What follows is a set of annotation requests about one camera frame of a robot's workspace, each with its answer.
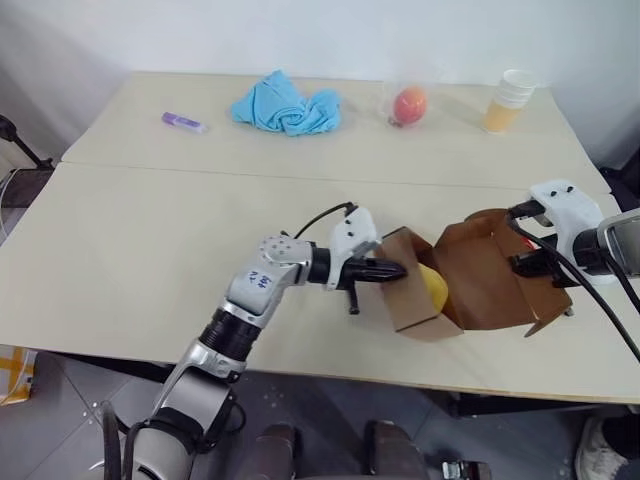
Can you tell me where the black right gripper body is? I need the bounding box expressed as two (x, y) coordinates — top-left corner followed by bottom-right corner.
(524, 246), (561, 290)

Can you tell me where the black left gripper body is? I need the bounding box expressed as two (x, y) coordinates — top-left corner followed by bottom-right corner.
(338, 256), (377, 318)

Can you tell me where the brown cardboard box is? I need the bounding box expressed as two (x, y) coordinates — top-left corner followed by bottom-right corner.
(381, 208), (574, 343)

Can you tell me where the yellow fruit-shaped item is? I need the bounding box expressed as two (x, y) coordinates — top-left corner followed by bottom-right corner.
(418, 264), (450, 316)

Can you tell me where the white paper cup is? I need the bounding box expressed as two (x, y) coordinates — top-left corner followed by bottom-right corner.
(501, 68), (538, 96)
(495, 89), (529, 108)
(498, 82), (533, 103)

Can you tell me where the red apple in bag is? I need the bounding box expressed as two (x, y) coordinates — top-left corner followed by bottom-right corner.
(381, 73), (442, 133)

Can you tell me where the dark rounded shape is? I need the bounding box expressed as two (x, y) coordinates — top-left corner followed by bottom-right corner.
(254, 421), (307, 480)
(361, 419), (427, 480)

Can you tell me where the crumpled light blue cloth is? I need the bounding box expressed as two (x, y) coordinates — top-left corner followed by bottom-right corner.
(229, 69), (346, 139)

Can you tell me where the black and silver device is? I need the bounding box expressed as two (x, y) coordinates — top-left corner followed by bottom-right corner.
(441, 459), (495, 480)

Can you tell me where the purple and white tube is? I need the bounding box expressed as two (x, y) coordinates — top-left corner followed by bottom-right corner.
(160, 110), (209, 136)

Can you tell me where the yellow cardboard carton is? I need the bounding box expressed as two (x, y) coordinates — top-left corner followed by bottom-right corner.
(0, 344), (40, 407)

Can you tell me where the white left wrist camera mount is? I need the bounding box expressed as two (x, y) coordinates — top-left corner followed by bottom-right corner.
(323, 206), (384, 292)

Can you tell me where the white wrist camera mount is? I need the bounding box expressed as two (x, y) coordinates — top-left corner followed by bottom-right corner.
(528, 177), (625, 287)
(323, 206), (384, 292)

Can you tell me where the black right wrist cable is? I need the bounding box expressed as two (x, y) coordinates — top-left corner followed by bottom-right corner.
(506, 198), (640, 364)

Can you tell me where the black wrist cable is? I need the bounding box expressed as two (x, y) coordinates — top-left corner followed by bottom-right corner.
(279, 200), (359, 241)
(506, 198), (640, 364)

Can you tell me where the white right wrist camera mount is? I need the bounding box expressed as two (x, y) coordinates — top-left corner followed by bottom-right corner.
(528, 177), (625, 287)

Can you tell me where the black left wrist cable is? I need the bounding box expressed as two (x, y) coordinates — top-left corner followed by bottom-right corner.
(279, 200), (359, 241)

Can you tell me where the black left upper arm cable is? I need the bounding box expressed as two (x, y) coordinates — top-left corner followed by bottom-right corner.
(101, 398), (247, 480)

